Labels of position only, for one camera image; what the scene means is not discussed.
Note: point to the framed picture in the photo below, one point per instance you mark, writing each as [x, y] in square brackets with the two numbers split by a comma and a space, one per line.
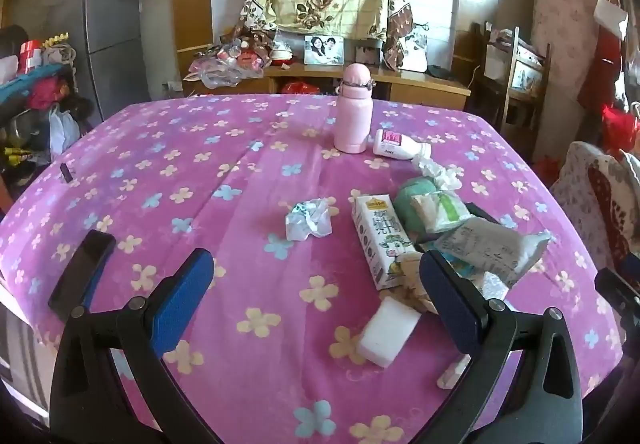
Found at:
[525, 76]

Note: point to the red bag under cabinet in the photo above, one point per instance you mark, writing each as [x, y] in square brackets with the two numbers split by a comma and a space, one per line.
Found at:
[297, 87]

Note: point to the beige paper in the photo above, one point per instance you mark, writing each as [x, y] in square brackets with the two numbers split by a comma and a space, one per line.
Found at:
[407, 296]

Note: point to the red cylinder box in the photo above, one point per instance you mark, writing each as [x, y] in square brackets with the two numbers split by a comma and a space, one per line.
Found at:
[30, 54]

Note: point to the white plastic bag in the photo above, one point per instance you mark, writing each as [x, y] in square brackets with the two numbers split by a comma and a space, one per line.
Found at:
[62, 128]

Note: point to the white red appliance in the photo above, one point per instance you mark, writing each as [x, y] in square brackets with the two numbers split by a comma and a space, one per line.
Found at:
[282, 54]

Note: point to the crumpled white tissue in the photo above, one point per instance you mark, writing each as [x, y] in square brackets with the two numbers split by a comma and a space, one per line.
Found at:
[440, 176]

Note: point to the white printed plastic packet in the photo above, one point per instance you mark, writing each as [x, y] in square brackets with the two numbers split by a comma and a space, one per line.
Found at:
[495, 249]

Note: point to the small white bottle pink label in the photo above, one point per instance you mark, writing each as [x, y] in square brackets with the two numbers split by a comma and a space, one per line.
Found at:
[395, 146]

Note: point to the black flat device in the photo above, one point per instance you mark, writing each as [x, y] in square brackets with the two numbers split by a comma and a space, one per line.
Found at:
[85, 269]

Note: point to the pink floral tablecloth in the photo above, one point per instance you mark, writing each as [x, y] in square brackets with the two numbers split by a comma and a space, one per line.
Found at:
[225, 133]

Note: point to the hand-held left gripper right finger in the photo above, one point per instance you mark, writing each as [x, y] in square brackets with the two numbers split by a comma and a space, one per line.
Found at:
[445, 304]

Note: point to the clear plastic wrapper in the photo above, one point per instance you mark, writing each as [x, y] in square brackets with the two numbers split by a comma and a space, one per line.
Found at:
[306, 221]

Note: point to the pink insulated bottle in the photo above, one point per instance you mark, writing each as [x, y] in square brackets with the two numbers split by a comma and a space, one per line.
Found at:
[352, 118]

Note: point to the red plastic bag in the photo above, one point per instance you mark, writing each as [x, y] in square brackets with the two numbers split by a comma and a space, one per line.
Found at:
[620, 123]

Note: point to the white green wet wipe pack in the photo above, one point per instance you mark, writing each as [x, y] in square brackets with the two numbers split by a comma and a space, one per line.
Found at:
[445, 211]

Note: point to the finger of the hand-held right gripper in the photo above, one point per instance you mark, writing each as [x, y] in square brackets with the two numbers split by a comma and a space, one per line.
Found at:
[620, 294]

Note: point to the white paper sheet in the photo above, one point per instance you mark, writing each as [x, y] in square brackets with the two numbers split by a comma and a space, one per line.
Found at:
[610, 14]

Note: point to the small white sachet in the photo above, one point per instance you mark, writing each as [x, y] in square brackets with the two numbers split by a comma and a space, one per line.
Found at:
[450, 376]

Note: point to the small photo frame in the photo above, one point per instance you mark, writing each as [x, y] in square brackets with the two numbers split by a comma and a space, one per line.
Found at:
[367, 54]

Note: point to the sofa with blankets and pillows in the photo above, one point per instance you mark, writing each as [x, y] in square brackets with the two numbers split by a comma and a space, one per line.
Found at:
[585, 184]

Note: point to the grey refrigerator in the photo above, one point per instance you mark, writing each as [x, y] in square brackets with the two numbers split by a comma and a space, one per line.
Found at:
[110, 23]

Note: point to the light blue packet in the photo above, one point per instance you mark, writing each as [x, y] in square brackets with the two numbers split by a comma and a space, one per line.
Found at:
[460, 265]

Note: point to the red hanging cloth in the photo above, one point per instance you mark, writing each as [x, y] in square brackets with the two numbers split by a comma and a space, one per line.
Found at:
[605, 68]

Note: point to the pile of plastic bags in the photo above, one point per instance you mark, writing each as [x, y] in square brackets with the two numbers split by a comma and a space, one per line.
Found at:
[220, 68]

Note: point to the white foam block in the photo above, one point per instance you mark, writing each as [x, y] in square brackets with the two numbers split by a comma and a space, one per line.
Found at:
[387, 331]

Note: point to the orange bag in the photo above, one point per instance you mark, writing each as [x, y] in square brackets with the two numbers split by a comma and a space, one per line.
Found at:
[547, 167]

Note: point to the green pouch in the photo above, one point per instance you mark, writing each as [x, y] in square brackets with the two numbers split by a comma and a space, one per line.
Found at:
[407, 209]

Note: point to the white printed bag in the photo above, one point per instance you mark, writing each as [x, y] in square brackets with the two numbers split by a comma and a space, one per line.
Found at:
[414, 52]

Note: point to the wooden chair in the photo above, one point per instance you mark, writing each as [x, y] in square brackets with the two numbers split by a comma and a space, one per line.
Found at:
[512, 73]

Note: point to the cluttered pile of clothes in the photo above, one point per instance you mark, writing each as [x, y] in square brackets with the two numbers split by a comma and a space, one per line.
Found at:
[35, 93]

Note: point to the small black object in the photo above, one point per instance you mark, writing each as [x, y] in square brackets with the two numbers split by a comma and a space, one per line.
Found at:
[66, 172]

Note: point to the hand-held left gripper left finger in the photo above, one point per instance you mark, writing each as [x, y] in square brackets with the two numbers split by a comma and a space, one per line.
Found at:
[182, 304]

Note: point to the wooden cabinet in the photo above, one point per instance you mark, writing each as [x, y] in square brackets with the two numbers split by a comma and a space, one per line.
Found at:
[430, 86]

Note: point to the framed photo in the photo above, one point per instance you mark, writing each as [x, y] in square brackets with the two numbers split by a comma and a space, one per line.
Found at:
[324, 50]

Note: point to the white milk carton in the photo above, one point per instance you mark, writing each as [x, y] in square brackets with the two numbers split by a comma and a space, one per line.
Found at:
[380, 239]

